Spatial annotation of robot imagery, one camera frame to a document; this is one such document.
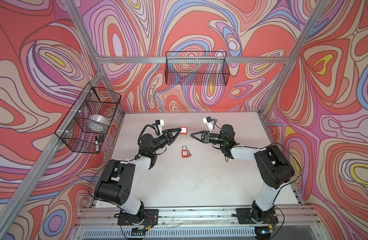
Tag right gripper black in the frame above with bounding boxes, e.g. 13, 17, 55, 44
191, 130, 226, 145

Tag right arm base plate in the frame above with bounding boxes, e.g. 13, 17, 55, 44
232, 208, 279, 225

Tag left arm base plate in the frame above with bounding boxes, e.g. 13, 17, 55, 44
114, 209, 159, 227

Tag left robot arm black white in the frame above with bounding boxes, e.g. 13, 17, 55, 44
94, 125, 182, 225

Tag black wire basket back wall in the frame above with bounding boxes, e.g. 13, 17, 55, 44
165, 50, 230, 86

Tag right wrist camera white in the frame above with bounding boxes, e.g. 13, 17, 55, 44
202, 117, 215, 132

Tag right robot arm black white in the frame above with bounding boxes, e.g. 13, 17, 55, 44
190, 124, 295, 224

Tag red padlock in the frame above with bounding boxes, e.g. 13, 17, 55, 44
180, 127, 188, 135
182, 146, 191, 158

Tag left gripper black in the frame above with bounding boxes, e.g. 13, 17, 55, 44
149, 130, 181, 156

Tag black wire basket left wall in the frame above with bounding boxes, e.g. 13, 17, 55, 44
55, 83, 122, 154

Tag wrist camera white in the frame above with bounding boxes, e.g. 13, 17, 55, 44
202, 117, 215, 132
154, 120, 165, 136

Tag black marker in basket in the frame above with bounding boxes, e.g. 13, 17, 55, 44
95, 136, 100, 154

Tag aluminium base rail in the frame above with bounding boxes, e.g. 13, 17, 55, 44
70, 205, 328, 240

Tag black wire basket wall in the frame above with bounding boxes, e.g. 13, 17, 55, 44
55, 83, 122, 154
165, 50, 230, 86

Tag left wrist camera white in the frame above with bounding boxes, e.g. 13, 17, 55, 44
154, 120, 165, 136

